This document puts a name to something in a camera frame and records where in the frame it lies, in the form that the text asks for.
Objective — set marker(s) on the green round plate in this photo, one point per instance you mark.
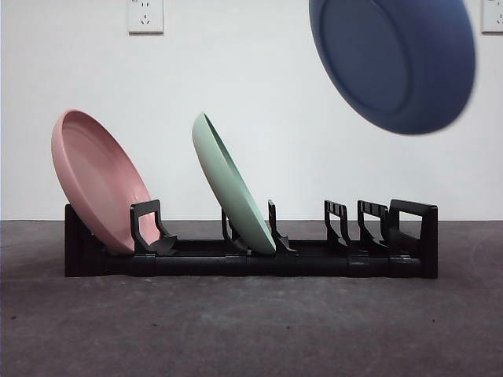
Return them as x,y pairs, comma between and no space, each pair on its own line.
220,173

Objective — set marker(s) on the pink round plate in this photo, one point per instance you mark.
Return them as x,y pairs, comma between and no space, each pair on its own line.
98,176

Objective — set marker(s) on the blue round plate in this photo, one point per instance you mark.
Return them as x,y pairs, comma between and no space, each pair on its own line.
393,59

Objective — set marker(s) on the black plastic dish rack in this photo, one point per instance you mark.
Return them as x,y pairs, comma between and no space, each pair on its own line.
236,267

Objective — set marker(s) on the white wall socket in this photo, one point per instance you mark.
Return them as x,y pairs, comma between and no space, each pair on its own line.
145,17
493,15

